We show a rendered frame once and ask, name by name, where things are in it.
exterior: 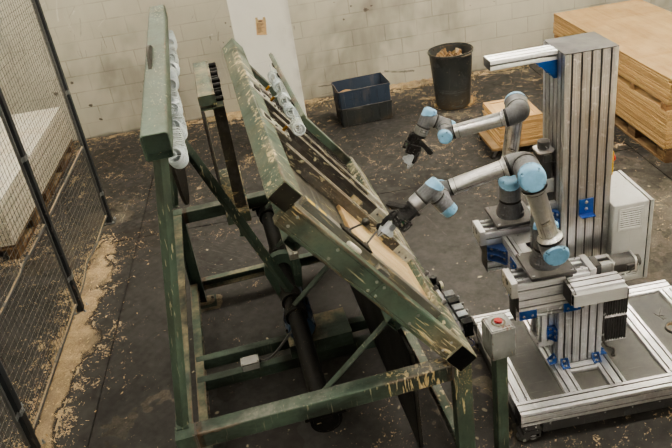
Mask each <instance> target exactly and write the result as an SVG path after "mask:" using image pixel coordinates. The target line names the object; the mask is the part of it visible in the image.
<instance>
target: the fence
mask: <svg viewBox="0 0 672 448"><path fill-rule="evenodd" d="M307 198H308V197H307V196H306V195H305V196H304V197H303V198H302V199H301V200H300V201H299V204H300V206H301V207H302V208H304V209H305V210H306V211H307V212H308V213H310V214H311V215H312V216H313V217H314V218H316V219H317V220H318V221H319V222H320V223H322V224H323V225H324V226H325V227H327V228H328V229H329V230H330V231H331V232H333V233H334V234H335V235H336V236H337V237H339V238H340V239H341V240H342V241H343V242H345V243H347V241H351V242H352V243H354V244H355V245H356V246H357V247H358V248H360V249H361V251H362V253H361V254H360V256H361V257H363V258H364V259H365V260H366V261H367V262H369V263H370V264H371V265H372V266H373V267H375V266H376V265H377V264H378V263H379V264H380V265H381V266H382V267H384V268H385V269H386V270H387V271H388V272H389V274H390V277H389V278H388V279H389V280H390V281H391V282H393V283H394V284H395V285H396V286H397V287H399V288H400V289H401V290H402V291H403V292H405V293H406V294H407V295H408V296H409V297H411V298H412V299H413V300H414V301H416V302H417V303H418V304H419V305H420V306H422V307H423V308H424V309H425V310H426V311H428V312H429V313H430V314H431V315H432V316H434V317H435V318H437V317H438V316H439V315H441V314H442V313H441V312H440V310H439V308H438V307H437V306H436V305H434V304H433V303H432V302H431V301H430V300H429V299H427V298H426V297H425V296H424V295H423V294H421V293H420V292H419V291H418V290H417V289H416V288H414V287H413V286H412V285H411V284H410V283H408V282H407V281H406V280H405V279H404V278H402V277H401V276H400V275H399V274H398V273H397V272H395V271H394V270H393V269H392V268H391V267H389V266H388V265H387V264H386V263H385V262H384V261H382V260H381V259H380V258H379V257H378V256H376V255H375V254H374V253H372V254H371V253H369V252H368V251H367V250H366V249H365V248H364V247H362V246H361V245H360V244H359V243H358V242H356V241H355V240H354V239H353V238H352V237H350V236H349V235H348V234H347V233H346V232H345V231H343V230H342V228H341V226H340V224H339V223H337V222H336V221H335V220H334V219H333V218H332V217H330V216H329V215H328V214H327V213H326V212H325V213H326V215H327V216H326V215H325V214H324V213H323V212H321V211H320V210H319V208H320V207H319V206H317V205H316V204H315V203H314V202H313V201H312V202H313V203H314V204H315V206H316V207H315V206H314V205H313V204H312V203H311V202H309V201H308V199H309V198H308V199H307ZM309 200H310V199H309ZM318 207H319V208H318ZM320 209H321V208H320ZM321 210H322V209H321ZM322 211H323V210H322Z"/></svg>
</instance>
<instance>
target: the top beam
mask: <svg viewBox="0 0 672 448"><path fill-rule="evenodd" d="M222 50H223V54H224V57H225V60H226V64H227V67H228V70H229V74H230V77H231V80H232V84H233V87H234V91H235V94H236V97H237V101H238V104H239V107H240V111H241V114H242V117H243V121H244V124H245V127H246V131H247V134H248V137H249V141H250V144H251V147H252V151H253V154H254V157H255V161H256V164H257V167H258V171H259V174H260V178H261V181H262V184H263V188H264V191H265V194H266V198H267V199H268V200H269V201H270V202H272V203H273V204H274V205H275V206H277V207H278V208H279V209H280V210H281V211H283V212H286V211H287V210H288V209H289V208H290V207H291V206H292V205H293V204H294V203H295V202H296V201H297V200H299V199H300V198H301V197H302V193H301V191H300V188H299V186H298V183H297V181H296V178H295V176H294V173H293V171H292V168H291V166H290V163H289V161H288V159H287V156H286V154H285V151H284V149H283V146H282V144H281V141H280V139H279V136H278V134H277V131H276V129H275V127H274V126H273V125H272V124H270V123H269V122H268V121H267V120H266V119H265V118H264V117H263V116H262V114H261V111H260V108H261V109H262V110H263V111H265V112H266V113H267V114H268V115H269V116H270V114H269V111H268V109H267V106H266V104H265V101H264V99H263V97H262V96H261V95H259V94H258V93H257V92H256V91H255V90H254V89H253V88H252V87H251V84H250V81H251V82H252V83H253V84H255V83H254V82H253V81H252V80H251V79H250V78H248V76H247V74H246V71H248V72H249V73H250V74H251V75H252V76H253V77H254V74H253V72H252V69H251V67H250V64H249V62H248V59H247V57H246V54H245V52H244V49H243V47H242V46H241V45H239V44H238V43H237V42H236V41H235V40H234V39H233V38H231V39H230V40H229V42H228V43H227V44H226V45H225V46H224V47H223V48H222ZM254 78H255V77H254ZM255 85H256V84H255ZM256 86H257V85H256ZM257 87H258V86H257ZM258 88H259V87H258ZM270 117H271V116H270Z"/></svg>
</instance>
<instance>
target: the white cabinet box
mask: <svg viewBox="0 0 672 448"><path fill-rule="evenodd" d="M227 5H228V9H229V14H230V19H231V24H232V29H233V34H234V38H235V41H236V42H237V43H238V44H239V45H241V46H242V47H243V49H244V52H245V54H246V57H247V59H248V62H249V64H250V65H251V66H252V67H253V68H254V69H255V70H256V71H257V72H259V73H260V74H261V75H262V76H263V77H264V78H265V79H266V80H267V81H268V82H269V80H268V77H267V74H268V72H269V71H271V70H270V66H269V65H271V69H272V70H275V68H274V67H273V66H272V61H271V59H270V57H269V54H270V53H272V54H273V55H274V57H275V59H276V61H277V63H278V65H279V67H280V68H281V70H282V72H283V74H284V76H285V78H286V80H287V82H288V83H289V85H290V87H291V89H292V91H293V93H294V95H295V97H296V98H297V100H298V102H299V104H300V106H301V108H302V110H303V112H304V113H305V115H306V109H305V103H304V97H303V91H302V85H301V79H300V73H299V67H298V61H297V55H296V49H295V43H294V37H293V31H292V25H291V19H290V13H289V7H288V1H287V0H227ZM269 83H270V82H269ZM270 84H271V83H270ZM306 117H307V115H306Z"/></svg>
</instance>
